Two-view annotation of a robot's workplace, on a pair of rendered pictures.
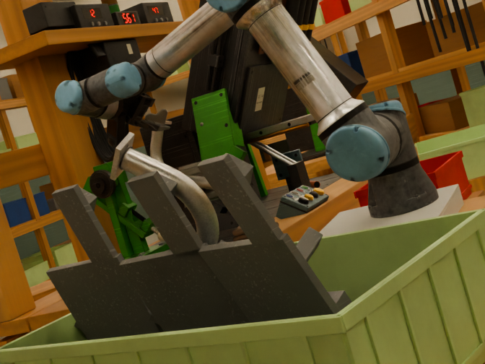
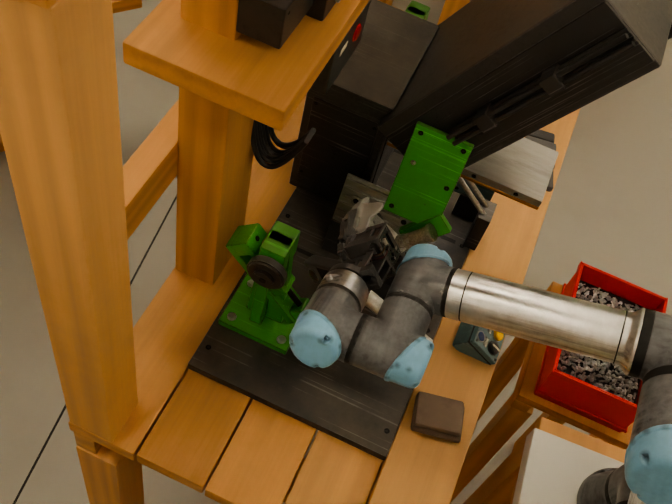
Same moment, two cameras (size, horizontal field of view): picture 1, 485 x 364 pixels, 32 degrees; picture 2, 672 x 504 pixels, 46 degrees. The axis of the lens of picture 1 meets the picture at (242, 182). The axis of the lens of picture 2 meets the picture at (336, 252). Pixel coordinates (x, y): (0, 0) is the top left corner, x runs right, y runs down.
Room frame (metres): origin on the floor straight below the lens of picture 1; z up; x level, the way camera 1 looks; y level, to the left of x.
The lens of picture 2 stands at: (1.41, 0.52, 2.31)
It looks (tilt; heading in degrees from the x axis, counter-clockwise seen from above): 54 degrees down; 340
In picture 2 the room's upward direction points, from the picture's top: 17 degrees clockwise
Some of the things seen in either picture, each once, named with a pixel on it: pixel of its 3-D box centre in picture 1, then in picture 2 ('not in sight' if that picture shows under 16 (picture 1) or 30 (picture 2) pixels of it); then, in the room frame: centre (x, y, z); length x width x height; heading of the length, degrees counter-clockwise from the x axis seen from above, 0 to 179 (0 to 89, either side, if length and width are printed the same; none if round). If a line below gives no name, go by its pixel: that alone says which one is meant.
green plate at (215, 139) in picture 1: (219, 127); (431, 167); (2.40, 0.02, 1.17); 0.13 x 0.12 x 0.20; 151
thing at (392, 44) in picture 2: (203, 165); (362, 107); (2.66, 0.10, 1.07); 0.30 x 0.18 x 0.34; 151
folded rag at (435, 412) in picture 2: (255, 229); (438, 416); (1.99, 0.00, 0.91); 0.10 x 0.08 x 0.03; 72
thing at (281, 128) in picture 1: (259, 134); (463, 144); (2.52, -0.09, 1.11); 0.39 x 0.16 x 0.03; 61
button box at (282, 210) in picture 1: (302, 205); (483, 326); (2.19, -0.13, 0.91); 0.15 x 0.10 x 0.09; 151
